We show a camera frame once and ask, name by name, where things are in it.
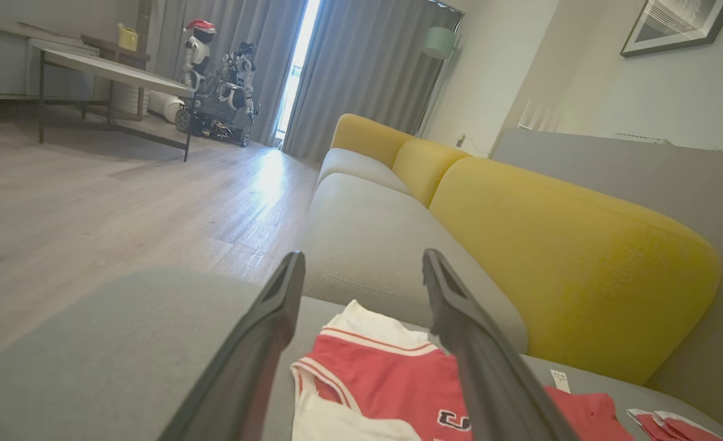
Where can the plain red garment white tag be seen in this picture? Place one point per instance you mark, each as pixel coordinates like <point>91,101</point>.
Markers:
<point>588,416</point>

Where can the mint green lamp shade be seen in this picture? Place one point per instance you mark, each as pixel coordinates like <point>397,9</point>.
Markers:
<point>440,43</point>

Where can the red folded cloth white edges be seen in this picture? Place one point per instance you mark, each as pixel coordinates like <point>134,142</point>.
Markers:
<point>674,429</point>

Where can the short light grey seat cushion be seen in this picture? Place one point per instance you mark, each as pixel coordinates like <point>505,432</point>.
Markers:
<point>352,168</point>

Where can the yellow watering can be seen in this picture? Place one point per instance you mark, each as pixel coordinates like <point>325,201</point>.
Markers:
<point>127,38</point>

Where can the black and white robot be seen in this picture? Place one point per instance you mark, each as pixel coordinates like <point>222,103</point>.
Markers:
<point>239,79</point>

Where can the white ribbed plant pot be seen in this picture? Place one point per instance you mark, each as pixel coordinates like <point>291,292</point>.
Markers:
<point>130,98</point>

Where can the white robot with santa hat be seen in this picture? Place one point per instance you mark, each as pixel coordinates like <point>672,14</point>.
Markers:
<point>197,55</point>

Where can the long light grey seat cushion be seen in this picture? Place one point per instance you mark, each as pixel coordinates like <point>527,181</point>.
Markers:
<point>374,245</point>

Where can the white rounded floor object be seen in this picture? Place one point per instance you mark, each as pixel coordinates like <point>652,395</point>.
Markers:
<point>166,105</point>

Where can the dark wheeled robot base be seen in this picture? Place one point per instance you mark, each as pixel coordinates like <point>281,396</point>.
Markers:
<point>217,119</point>

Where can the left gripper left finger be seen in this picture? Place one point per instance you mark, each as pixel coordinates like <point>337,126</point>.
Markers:
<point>251,367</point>

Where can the black framed wall picture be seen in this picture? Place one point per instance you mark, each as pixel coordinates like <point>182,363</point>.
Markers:
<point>674,24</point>

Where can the pale top black leg table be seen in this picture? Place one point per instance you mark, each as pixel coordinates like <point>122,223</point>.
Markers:
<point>116,70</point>

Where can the brown wooden side stand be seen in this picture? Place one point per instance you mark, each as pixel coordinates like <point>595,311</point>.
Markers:
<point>113,52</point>

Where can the wide yellow back cushion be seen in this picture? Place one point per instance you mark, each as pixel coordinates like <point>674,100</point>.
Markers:
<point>570,263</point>

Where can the white slatted railing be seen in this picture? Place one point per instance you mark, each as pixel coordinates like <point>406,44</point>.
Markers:
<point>539,116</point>

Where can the grey low tv cabinet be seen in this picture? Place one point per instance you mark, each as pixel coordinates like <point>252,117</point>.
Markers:
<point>0,61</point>

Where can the red jersey with white trim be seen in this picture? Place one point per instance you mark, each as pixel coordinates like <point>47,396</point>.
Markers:
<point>374,380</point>

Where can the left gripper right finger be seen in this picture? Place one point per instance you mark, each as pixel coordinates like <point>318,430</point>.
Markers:
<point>490,380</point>

